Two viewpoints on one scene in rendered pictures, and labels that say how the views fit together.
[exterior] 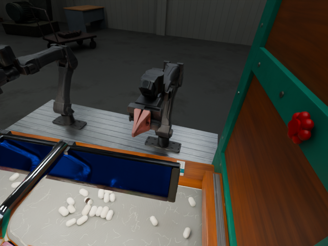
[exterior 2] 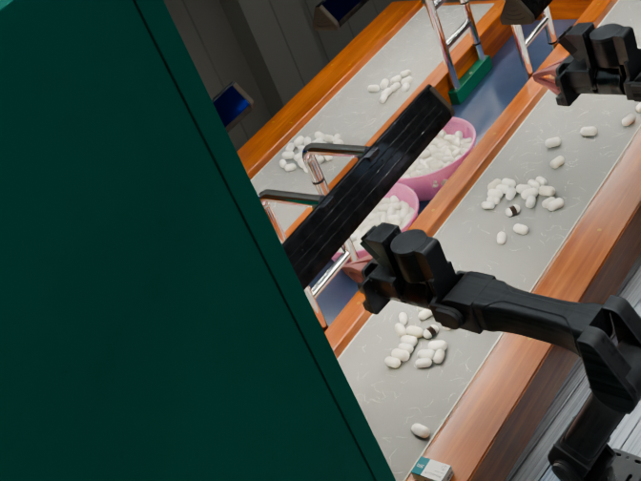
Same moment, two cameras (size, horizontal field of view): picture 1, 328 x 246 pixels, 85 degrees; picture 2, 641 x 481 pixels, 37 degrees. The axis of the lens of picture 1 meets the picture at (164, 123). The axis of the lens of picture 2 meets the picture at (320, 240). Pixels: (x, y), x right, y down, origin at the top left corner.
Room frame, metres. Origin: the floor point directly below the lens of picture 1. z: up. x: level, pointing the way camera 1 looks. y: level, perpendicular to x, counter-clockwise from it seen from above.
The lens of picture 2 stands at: (1.23, -0.87, 1.98)
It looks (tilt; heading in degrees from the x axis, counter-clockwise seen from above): 33 degrees down; 134
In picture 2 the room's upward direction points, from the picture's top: 24 degrees counter-clockwise
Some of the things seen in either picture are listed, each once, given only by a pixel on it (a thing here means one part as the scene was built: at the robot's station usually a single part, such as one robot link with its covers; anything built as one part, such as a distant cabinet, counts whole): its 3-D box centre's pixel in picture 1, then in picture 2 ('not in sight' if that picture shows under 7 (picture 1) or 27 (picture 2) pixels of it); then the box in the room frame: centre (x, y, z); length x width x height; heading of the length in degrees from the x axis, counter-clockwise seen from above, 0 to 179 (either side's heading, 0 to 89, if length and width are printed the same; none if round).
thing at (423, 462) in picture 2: (179, 168); (432, 472); (0.49, -0.08, 0.78); 0.06 x 0.04 x 0.02; 173
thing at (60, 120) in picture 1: (68, 117); not in sight; (0.86, 0.58, 0.71); 0.20 x 0.07 x 0.08; 78
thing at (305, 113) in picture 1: (301, 128); not in sight; (0.20, -0.19, 1.24); 0.04 x 0.02 x 0.05; 173
